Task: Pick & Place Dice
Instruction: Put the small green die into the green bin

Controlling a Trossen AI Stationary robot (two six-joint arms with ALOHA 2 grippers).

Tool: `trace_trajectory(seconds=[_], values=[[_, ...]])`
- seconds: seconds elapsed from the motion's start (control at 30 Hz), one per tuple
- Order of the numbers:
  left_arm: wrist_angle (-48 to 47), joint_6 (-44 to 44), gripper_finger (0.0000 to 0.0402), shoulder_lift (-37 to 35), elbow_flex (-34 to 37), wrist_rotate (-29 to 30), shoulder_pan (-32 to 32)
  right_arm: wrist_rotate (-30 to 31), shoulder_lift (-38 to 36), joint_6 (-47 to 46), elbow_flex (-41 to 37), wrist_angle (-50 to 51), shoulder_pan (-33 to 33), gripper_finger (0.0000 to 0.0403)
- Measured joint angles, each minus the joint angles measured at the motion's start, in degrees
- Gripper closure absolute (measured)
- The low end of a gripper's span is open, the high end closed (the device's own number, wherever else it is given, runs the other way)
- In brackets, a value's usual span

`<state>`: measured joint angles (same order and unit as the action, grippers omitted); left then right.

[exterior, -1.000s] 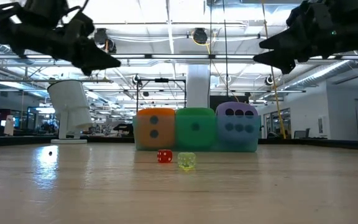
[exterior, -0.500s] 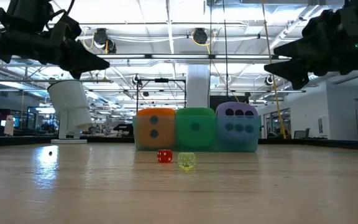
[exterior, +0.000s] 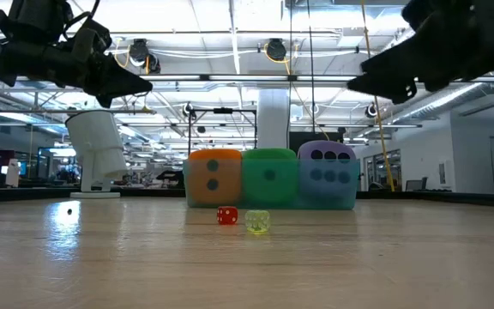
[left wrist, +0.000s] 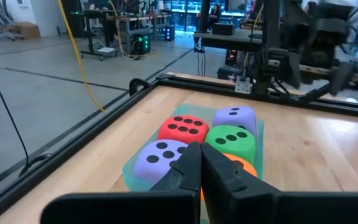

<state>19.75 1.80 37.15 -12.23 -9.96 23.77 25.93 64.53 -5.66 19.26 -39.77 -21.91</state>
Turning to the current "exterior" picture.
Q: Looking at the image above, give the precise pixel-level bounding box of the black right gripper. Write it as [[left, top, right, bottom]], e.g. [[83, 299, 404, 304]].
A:
[[347, 0, 494, 106]]

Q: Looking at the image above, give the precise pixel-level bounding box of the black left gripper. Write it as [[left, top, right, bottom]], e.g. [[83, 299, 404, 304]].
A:
[[0, 19, 154, 108]]

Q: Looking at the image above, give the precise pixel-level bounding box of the purple foam die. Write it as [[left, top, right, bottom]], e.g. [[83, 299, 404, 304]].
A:
[[297, 140, 358, 201]]

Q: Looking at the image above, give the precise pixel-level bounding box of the teal translucent plastic bin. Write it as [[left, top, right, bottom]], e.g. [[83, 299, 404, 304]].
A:
[[182, 158, 361, 211]]

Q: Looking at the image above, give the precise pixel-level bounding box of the orange foam die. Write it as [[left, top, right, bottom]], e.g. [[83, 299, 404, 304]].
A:
[[187, 148, 244, 206]]

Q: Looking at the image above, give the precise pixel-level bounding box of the green foam die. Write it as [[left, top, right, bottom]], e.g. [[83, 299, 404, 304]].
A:
[[241, 148, 299, 206]]

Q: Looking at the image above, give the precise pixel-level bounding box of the small red die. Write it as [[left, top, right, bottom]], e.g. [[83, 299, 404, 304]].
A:
[[216, 206, 239, 226]]

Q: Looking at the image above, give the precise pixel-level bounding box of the small clear green die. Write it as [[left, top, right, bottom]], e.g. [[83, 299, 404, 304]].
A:
[[244, 209, 271, 234]]

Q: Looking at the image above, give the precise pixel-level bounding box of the yellow cable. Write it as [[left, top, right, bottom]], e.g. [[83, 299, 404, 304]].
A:
[[359, 0, 396, 192]]

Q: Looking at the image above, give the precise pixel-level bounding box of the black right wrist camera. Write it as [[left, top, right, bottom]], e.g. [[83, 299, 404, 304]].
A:
[[401, 0, 473, 31]]

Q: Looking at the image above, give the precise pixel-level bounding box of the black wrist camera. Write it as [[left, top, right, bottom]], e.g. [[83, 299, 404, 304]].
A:
[[401, 0, 473, 31], [7, 0, 71, 33]]

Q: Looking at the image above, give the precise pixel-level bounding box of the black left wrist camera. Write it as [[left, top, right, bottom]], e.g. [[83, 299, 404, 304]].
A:
[[7, 0, 71, 33]]

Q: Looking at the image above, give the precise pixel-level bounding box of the black background gantry frame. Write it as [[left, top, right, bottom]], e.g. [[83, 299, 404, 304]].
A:
[[186, 107, 259, 155]]

